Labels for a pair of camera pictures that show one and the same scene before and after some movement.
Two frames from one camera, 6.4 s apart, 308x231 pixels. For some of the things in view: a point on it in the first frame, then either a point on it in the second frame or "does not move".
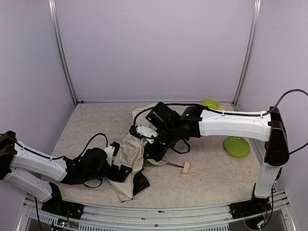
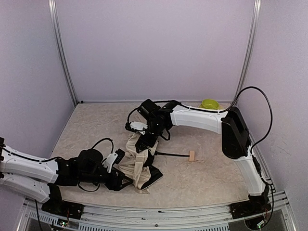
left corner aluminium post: x=60 y=43 does not move
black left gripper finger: x=123 y=173 → x=115 y=180
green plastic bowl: x=211 y=103 does not move
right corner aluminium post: x=256 y=23 does not move
